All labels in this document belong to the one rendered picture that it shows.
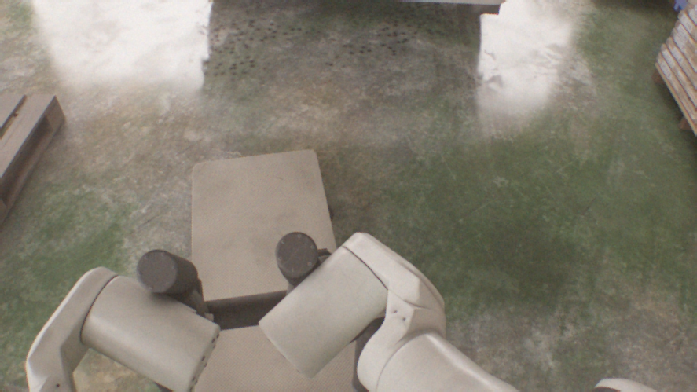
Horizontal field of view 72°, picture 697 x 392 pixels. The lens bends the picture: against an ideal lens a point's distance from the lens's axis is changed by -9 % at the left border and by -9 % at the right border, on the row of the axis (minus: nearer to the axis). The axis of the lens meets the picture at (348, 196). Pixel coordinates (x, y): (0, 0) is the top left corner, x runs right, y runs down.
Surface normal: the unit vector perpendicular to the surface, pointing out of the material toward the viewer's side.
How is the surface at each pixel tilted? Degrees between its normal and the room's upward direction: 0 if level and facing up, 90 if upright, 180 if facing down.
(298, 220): 0
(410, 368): 31
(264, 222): 0
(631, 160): 0
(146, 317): 16
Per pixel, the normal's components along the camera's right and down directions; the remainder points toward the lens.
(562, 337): 0.03, -0.65
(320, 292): -0.22, -0.52
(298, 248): 0.11, -0.19
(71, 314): 0.29, -0.58
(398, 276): -0.42, -0.66
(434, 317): 0.79, -0.33
